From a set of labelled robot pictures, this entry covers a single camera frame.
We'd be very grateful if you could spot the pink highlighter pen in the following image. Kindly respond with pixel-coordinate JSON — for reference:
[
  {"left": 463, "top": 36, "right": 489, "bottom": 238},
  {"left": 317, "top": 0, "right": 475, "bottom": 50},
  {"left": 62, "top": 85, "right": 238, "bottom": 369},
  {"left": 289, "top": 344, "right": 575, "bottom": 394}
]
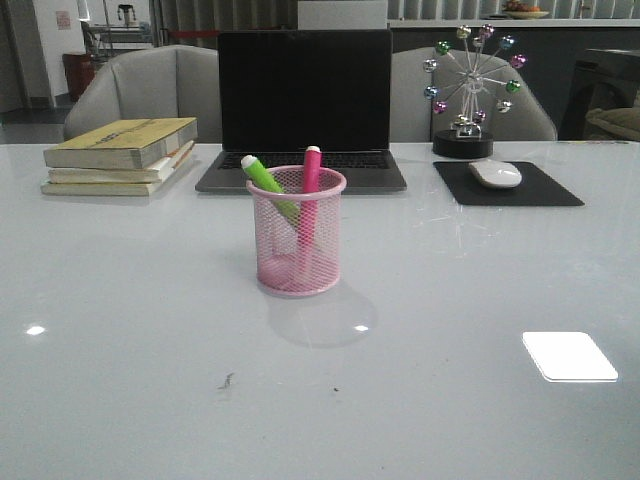
[{"left": 295, "top": 145, "right": 323, "bottom": 251}]

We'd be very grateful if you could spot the green highlighter pen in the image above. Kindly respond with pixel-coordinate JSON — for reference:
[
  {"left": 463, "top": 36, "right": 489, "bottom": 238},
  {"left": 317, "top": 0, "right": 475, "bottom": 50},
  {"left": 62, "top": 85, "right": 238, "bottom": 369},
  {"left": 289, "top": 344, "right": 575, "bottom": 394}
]
[{"left": 241, "top": 155, "right": 300, "bottom": 229}]

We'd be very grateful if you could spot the pink mesh pen holder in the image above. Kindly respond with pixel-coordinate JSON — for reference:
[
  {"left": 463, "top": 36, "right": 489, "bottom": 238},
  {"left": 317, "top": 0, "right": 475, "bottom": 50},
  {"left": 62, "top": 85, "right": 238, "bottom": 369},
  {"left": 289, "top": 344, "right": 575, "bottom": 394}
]
[{"left": 246, "top": 165, "right": 347, "bottom": 296}]

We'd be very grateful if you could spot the dark grey laptop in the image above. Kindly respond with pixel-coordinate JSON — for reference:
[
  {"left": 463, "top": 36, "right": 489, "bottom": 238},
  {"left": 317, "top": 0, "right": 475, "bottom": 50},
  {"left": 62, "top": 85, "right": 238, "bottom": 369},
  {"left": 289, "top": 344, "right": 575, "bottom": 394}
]
[{"left": 195, "top": 29, "right": 406, "bottom": 194}]

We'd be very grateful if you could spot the middle cream book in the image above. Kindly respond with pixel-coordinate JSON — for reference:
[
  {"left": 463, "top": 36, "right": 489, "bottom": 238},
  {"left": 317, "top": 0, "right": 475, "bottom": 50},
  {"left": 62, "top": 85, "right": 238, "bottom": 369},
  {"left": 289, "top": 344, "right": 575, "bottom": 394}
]
[{"left": 48, "top": 141, "right": 195, "bottom": 183}]

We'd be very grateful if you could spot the white computer mouse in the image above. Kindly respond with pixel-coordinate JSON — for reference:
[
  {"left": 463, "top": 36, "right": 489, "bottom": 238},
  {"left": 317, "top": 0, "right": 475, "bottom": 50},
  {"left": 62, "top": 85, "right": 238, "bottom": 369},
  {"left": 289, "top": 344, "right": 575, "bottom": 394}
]
[{"left": 469, "top": 159, "right": 522, "bottom": 189}]

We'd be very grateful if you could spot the top yellow book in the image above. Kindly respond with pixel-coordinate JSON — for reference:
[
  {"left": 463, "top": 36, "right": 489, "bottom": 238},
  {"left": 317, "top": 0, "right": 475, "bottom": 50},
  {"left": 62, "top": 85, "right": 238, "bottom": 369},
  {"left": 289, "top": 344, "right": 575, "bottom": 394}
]
[{"left": 43, "top": 117, "right": 198, "bottom": 169}]

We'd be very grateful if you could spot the yellow book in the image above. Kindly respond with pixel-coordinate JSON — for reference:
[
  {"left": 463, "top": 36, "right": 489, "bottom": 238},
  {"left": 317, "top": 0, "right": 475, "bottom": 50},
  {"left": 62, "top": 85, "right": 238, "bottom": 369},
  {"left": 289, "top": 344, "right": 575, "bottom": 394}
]
[
  {"left": 43, "top": 117, "right": 198, "bottom": 169},
  {"left": 40, "top": 153, "right": 192, "bottom": 197}
]

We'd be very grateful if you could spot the black mouse pad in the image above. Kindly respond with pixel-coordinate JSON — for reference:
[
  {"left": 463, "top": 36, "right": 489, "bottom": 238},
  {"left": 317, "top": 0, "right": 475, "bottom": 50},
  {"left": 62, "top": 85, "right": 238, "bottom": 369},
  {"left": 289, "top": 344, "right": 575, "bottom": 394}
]
[{"left": 433, "top": 161, "right": 584, "bottom": 207}]

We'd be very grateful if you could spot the left grey armchair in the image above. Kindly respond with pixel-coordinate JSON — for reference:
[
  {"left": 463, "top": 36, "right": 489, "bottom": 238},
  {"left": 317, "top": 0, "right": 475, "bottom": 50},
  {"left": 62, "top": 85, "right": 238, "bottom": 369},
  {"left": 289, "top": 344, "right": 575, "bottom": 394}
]
[{"left": 63, "top": 45, "right": 222, "bottom": 143}]

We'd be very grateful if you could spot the ferris wheel desk toy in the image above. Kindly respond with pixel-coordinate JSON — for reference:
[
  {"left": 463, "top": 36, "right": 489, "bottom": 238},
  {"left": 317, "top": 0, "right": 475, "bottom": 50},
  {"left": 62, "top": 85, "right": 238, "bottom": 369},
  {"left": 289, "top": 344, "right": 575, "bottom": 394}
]
[{"left": 423, "top": 23, "right": 522, "bottom": 159}]

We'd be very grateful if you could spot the bottom yellow book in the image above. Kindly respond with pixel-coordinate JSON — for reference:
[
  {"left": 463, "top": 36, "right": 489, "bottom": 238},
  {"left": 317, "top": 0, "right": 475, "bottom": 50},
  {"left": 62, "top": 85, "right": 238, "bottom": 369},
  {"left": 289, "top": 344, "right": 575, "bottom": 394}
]
[{"left": 40, "top": 153, "right": 192, "bottom": 197}]

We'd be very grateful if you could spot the red bin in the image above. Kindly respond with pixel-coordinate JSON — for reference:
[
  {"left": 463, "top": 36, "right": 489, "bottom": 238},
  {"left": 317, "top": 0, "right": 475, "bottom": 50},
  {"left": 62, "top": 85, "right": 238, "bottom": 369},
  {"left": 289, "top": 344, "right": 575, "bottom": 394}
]
[{"left": 62, "top": 53, "right": 95, "bottom": 102}]

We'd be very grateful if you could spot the fruit bowl on counter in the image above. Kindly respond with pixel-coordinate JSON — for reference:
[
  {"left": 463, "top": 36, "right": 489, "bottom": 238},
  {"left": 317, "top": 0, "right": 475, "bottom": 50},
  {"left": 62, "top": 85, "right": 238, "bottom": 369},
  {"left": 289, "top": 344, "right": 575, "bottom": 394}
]
[{"left": 502, "top": 0, "right": 549, "bottom": 20}]

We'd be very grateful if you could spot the dark side table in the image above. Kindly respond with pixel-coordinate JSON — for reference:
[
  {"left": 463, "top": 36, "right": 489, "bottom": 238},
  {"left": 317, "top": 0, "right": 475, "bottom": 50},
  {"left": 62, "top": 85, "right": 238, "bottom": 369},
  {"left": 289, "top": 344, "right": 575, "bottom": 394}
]
[{"left": 559, "top": 49, "right": 639, "bottom": 141}]

